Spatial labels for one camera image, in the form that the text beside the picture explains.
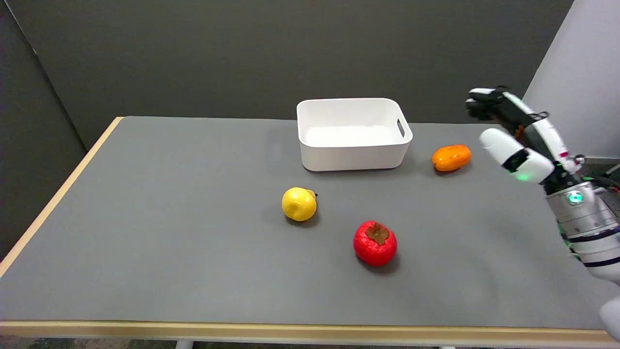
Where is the yellow lemon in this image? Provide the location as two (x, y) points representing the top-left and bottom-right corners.
(281, 187), (318, 222)

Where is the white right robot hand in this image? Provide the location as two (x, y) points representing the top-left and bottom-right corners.
(465, 87), (586, 190)

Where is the gray table mat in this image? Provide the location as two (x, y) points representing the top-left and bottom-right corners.
(0, 116), (620, 331)

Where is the white plastic bin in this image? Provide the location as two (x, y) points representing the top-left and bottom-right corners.
(296, 98), (414, 172)

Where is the orange mango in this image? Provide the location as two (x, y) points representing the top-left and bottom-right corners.
(432, 144), (472, 172)

